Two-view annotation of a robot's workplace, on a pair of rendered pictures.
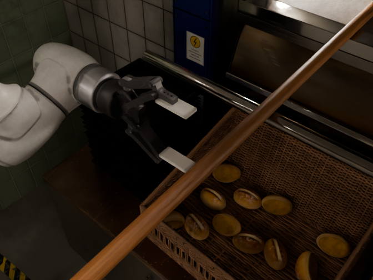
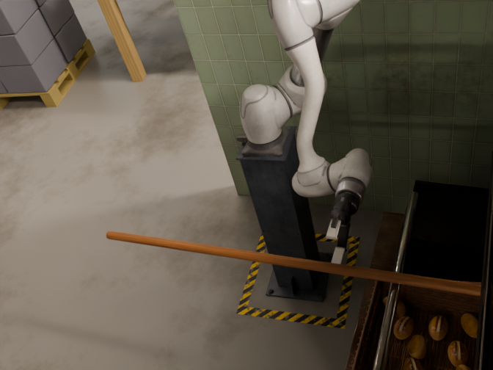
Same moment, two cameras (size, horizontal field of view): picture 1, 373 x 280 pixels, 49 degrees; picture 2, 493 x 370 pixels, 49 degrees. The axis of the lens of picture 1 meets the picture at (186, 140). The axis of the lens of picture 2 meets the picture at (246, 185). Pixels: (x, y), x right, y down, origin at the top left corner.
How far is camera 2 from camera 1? 1.25 m
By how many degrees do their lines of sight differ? 56
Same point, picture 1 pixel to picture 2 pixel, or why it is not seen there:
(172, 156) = (337, 253)
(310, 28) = not seen: outside the picture
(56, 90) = (333, 177)
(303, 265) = not seen: outside the picture
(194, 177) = (307, 263)
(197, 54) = not seen: outside the picture
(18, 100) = (312, 169)
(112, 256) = (249, 256)
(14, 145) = (300, 186)
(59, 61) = (346, 164)
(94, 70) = (348, 182)
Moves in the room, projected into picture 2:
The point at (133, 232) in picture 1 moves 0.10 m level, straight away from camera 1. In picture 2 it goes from (263, 256) to (290, 238)
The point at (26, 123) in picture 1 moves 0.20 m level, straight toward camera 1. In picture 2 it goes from (309, 182) to (272, 220)
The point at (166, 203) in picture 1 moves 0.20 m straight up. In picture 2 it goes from (285, 260) to (274, 217)
